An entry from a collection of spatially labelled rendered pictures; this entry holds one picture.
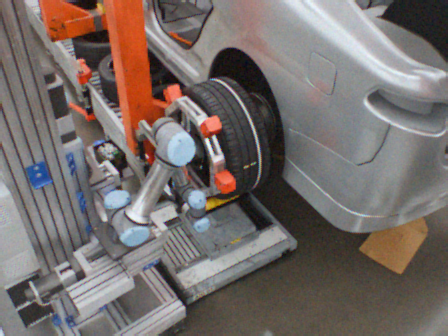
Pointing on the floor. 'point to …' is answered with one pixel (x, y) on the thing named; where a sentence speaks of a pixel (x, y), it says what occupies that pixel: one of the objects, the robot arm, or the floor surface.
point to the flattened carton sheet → (395, 244)
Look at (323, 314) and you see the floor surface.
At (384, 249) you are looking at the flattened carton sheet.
